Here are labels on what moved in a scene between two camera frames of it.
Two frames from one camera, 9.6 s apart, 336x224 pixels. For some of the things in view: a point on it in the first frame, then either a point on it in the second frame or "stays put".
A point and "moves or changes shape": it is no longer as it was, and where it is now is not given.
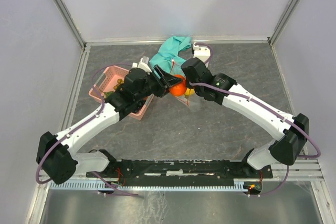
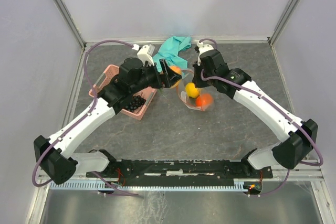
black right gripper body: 197,88 → 199,81
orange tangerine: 179,88 → 204,100
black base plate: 180,172 stays put
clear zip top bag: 177,69 moves or changes shape
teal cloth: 170,50 stays put
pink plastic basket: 106,81 stays put
